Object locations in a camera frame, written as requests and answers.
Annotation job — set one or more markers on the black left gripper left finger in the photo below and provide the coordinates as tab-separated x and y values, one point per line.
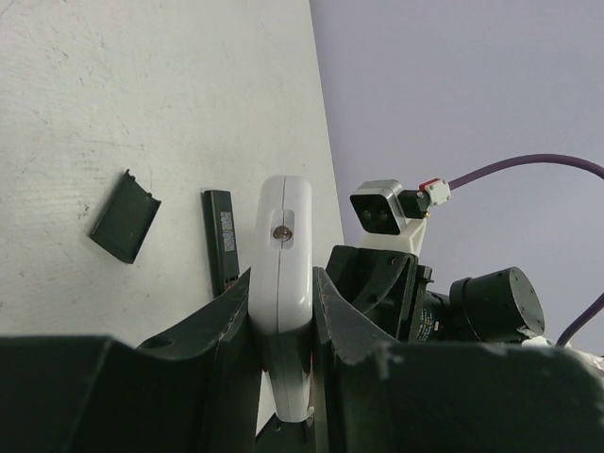
194	387

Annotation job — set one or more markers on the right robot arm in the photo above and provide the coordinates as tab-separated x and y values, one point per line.
498	308

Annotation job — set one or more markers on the black remote control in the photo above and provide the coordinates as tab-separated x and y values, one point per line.
221	240

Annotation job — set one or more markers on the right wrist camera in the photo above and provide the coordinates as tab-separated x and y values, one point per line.
394	218

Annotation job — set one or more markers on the black battery cover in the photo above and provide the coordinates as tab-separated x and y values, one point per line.
125	219

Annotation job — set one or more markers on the white remote control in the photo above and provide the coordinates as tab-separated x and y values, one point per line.
280	292

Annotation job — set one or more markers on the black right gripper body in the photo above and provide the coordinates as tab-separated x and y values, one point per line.
391	290

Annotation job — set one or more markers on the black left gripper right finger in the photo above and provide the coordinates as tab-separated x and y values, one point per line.
374	394

